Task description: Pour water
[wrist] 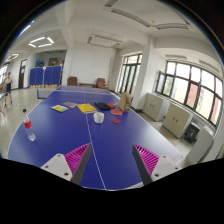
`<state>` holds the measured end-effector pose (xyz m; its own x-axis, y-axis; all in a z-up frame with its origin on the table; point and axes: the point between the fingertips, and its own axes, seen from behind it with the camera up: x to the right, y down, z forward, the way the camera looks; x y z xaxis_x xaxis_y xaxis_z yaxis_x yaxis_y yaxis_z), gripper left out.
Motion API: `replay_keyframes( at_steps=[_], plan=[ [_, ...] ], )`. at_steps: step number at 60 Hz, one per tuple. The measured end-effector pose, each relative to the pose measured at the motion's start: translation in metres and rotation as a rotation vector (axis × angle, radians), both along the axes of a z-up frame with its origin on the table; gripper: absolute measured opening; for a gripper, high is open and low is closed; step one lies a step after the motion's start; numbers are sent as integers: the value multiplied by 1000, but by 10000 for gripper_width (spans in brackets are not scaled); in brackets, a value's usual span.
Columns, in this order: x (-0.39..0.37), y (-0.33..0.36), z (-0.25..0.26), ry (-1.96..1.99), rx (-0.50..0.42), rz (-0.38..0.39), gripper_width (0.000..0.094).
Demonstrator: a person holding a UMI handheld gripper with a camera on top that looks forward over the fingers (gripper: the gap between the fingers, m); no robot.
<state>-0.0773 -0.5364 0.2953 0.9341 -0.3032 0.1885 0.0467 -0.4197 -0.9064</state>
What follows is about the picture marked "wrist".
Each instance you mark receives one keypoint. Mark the person in dark shorts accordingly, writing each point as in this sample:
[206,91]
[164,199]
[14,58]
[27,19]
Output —
[8,84]

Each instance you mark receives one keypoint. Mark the small colourful book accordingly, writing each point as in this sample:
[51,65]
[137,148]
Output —
[59,108]

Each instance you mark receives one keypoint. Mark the red paddle behind pouch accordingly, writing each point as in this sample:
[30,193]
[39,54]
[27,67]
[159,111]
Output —
[111,105]

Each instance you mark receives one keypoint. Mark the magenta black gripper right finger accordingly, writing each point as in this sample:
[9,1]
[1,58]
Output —
[151,166]

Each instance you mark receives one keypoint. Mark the far beige cabinet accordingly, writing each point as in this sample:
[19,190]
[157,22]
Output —
[154,107]

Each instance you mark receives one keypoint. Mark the brown armchair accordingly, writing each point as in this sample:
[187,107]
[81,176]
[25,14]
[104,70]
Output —
[101,83]
[72,81]

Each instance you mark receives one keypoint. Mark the blue partition screens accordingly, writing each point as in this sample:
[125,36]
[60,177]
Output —
[50,75]

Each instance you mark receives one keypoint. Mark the black bin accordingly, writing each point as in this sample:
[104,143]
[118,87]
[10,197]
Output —
[191,132]

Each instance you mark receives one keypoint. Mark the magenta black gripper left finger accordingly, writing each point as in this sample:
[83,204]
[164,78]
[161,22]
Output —
[70,166]

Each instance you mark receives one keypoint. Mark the small red coaster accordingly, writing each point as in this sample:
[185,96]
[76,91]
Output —
[116,121]

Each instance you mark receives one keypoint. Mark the clear water bottle red label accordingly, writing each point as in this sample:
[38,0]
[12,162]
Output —
[28,127]

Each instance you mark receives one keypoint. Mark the blue table tennis table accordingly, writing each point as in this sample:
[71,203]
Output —
[111,165]

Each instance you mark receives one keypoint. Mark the white cup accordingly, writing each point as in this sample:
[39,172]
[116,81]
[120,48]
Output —
[98,117]

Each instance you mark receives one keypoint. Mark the grey brown booklet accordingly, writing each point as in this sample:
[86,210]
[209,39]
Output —
[69,104]

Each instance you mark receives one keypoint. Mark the near beige cabinet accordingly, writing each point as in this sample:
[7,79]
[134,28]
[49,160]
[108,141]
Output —
[177,120]

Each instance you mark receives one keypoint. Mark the left brown armchair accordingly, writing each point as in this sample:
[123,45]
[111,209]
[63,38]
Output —
[72,81]

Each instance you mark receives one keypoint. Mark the beige cabinet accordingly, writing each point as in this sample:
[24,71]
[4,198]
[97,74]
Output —
[177,120]
[154,107]

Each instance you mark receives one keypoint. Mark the right brown armchair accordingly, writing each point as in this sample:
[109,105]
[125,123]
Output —
[101,83]

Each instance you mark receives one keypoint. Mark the yellow book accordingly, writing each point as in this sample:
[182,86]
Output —
[86,108]

